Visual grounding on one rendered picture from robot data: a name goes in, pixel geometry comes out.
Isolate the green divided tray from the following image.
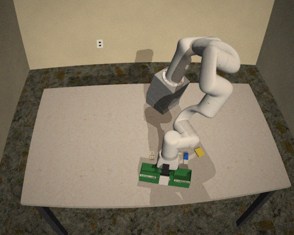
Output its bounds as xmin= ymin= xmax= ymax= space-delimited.
xmin=139 ymin=163 xmax=192 ymax=188

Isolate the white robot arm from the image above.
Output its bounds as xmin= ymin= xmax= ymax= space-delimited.
xmin=161 ymin=36 xmax=241 ymax=161

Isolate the yellow block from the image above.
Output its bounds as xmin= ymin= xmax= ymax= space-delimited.
xmin=194 ymin=148 xmax=205 ymax=157

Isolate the white domino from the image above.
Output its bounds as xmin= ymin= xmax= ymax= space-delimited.
xmin=149 ymin=151 xmax=155 ymax=160

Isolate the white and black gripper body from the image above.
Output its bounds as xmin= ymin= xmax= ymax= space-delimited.
xmin=157 ymin=150 xmax=179 ymax=170

